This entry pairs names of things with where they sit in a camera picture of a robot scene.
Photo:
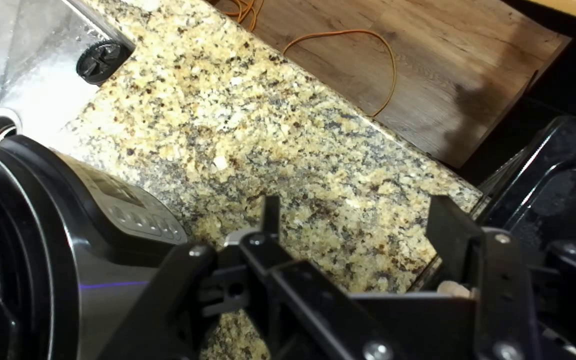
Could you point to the stainless steel pressure cooker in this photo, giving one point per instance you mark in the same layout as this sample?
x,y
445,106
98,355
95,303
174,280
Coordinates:
x,y
76,250

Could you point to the stainless steel sink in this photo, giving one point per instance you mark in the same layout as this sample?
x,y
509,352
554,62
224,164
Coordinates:
x,y
40,43

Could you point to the wooden spatula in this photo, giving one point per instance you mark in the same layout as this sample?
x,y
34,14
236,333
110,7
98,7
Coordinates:
x,y
452,289

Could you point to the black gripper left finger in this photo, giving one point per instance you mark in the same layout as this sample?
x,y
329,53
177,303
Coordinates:
x,y
296,310

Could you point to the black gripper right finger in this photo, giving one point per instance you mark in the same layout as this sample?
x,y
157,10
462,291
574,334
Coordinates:
x,y
522,310

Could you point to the black sink stopper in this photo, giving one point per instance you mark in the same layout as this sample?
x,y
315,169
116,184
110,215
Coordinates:
x,y
101,61

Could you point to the black electric stove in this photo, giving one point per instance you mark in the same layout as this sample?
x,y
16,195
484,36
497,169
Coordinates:
x,y
535,196

